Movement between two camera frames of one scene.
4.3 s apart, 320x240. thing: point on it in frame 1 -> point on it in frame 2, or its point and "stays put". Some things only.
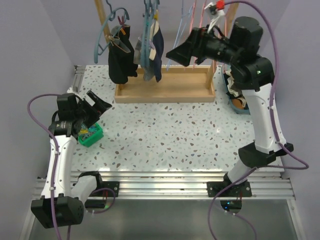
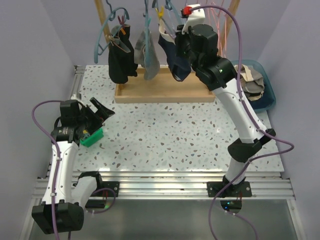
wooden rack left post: x=102 y=16 stays put
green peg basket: x=87 y=136 stays put
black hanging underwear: x=121 y=63 stays put
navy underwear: x=158 y=41 -> x=180 y=66
